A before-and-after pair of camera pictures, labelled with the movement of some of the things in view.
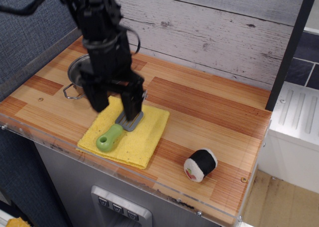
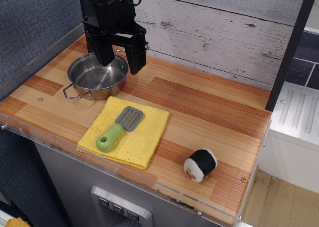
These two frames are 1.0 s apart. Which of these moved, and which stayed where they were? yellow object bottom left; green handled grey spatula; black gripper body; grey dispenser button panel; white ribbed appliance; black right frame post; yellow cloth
Moved: black gripper body
Stayed: black right frame post; white ribbed appliance; green handled grey spatula; yellow cloth; yellow object bottom left; grey dispenser button panel
